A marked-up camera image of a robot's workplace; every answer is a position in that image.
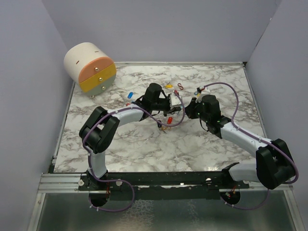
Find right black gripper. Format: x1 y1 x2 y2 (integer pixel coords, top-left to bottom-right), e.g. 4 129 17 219
183 97 210 123

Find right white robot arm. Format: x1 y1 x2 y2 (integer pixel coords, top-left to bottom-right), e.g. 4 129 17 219
185 95 298 190

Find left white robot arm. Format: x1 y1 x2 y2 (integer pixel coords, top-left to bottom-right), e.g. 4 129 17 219
79 83 185 190

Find yellow tag key far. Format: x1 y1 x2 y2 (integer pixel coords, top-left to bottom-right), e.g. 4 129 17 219
164 84 173 89

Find round pastel drawer cabinet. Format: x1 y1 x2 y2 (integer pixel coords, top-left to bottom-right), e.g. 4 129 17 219
64 42 116 98

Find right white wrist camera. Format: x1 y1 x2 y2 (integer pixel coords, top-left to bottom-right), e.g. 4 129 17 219
194 87 211 102

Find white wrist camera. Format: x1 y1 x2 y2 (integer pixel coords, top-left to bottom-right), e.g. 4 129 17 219
169 93 182 109
194 87 211 102

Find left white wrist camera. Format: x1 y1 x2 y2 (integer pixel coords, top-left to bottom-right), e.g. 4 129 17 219
169 93 182 109

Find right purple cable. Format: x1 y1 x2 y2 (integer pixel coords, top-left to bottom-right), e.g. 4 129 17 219
198 82 299 210

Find purple cable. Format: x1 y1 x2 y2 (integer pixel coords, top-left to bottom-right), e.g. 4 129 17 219
82 90 185 213
198 82 299 210

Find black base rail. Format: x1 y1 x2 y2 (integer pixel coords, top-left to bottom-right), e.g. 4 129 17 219
78 168 249 201

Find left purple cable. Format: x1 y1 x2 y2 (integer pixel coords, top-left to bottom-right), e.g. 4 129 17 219
82 90 185 213

